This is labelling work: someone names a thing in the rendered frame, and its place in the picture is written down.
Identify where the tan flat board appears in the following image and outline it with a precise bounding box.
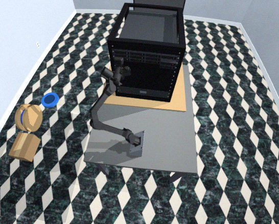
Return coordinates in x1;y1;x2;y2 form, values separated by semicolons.
104;64;186;112

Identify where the black server rack frame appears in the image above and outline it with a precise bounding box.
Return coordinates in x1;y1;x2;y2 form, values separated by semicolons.
107;3;186;102

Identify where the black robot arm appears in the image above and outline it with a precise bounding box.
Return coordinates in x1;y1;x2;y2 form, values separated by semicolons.
89;66;141;147

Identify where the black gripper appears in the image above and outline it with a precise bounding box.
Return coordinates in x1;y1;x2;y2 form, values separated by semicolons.
113;57;124;80

